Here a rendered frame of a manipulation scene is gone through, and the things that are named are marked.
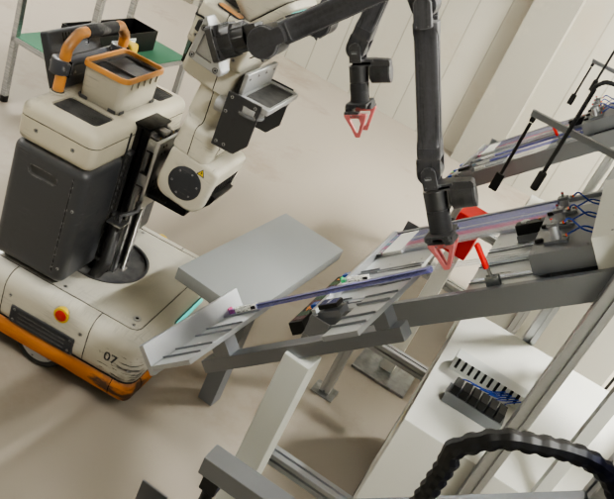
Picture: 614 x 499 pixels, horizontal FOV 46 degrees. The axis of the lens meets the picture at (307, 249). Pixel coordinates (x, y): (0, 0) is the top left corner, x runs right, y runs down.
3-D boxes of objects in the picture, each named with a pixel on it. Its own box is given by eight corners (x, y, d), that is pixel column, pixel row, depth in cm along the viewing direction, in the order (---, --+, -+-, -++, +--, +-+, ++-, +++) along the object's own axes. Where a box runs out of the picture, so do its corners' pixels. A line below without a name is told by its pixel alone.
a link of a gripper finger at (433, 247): (464, 261, 184) (459, 227, 182) (459, 271, 178) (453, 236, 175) (438, 263, 187) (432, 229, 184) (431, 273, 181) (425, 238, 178)
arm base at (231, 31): (224, 22, 183) (203, 27, 173) (253, 15, 180) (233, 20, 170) (233, 56, 186) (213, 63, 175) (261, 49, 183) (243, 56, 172)
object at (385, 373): (351, 366, 292) (439, 205, 255) (370, 341, 313) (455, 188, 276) (402, 399, 287) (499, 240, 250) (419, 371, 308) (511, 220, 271)
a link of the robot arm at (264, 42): (425, -51, 161) (416, -50, 152) (446, 8, 165) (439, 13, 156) (255, 28, 180) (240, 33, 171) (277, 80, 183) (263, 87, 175)
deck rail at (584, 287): (316, 340, 179) (308, 317, 178) (319, 336, 181) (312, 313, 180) (625, 298, 145) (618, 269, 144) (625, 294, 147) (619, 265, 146)
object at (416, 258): (320, 326, 180) (317, 314, 179) (400, 244, 236) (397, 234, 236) (390, 316, 171) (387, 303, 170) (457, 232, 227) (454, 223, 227)
